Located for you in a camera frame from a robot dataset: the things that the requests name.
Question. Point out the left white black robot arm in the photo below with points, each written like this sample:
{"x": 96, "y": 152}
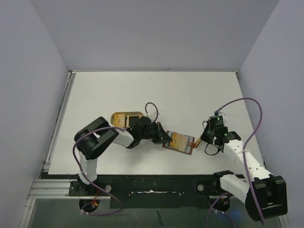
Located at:
{"x": 95, "y": 138}

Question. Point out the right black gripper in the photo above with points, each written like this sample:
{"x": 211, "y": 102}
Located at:
{"x": 207, "y": 136}

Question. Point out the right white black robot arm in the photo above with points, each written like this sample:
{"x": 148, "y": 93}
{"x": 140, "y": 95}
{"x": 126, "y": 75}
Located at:
{"x": 264, "y": 194}

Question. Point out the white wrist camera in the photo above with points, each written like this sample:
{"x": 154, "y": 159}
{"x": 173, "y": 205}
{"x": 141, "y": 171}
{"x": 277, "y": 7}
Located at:
{"x": 224, "y": 116}
{"x": 153, "y": 116}

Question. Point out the aluminium frame rail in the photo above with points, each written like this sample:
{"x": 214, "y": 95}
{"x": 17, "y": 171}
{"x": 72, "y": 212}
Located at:
{"x": 49, "y": 189}

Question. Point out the beige oval tray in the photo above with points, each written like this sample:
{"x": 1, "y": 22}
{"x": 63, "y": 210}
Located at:
{"x": 127, "y": 114}

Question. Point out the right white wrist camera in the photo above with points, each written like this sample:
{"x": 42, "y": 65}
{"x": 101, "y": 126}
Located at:
{"x": 224, "y": 116}

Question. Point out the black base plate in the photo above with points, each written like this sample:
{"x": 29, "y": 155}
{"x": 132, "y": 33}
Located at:
{"x": 152, "y": 191}

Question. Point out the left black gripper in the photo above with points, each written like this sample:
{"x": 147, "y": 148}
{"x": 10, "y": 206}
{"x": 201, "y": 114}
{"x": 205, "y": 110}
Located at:
{"x": 159, "y": 129}

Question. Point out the brown leather card holder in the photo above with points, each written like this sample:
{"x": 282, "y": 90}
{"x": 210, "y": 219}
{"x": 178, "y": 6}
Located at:
{"x": 192, "y": 144}

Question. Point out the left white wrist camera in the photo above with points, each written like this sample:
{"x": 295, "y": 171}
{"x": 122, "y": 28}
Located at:
{"x": 153, "y": 116}

